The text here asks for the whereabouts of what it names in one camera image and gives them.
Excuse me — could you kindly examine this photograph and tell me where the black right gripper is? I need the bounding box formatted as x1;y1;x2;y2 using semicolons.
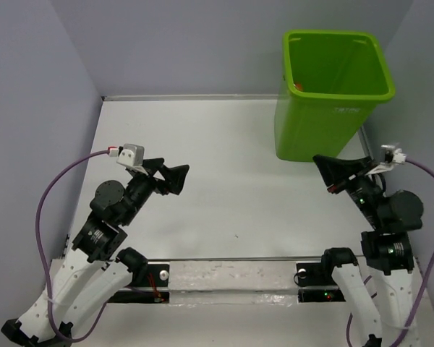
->
314;151;384;227

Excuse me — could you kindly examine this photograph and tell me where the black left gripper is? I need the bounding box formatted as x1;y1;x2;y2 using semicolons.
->
121;157;190;225

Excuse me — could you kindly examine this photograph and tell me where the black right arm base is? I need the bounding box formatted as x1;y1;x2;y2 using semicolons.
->
293;249;353;303

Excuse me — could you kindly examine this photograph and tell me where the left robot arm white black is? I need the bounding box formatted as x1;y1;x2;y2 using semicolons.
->
1;158;190;346

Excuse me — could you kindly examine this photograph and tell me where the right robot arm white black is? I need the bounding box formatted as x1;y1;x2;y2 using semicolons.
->
313;146;424;346

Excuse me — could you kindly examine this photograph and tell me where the green plastic bin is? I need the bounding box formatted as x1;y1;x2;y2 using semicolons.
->
274;30;396;162

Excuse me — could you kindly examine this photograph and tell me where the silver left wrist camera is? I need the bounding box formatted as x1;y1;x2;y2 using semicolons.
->
116;144;145;172

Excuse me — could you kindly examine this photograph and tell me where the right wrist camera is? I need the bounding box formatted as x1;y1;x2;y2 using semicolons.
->
365;145;407;176

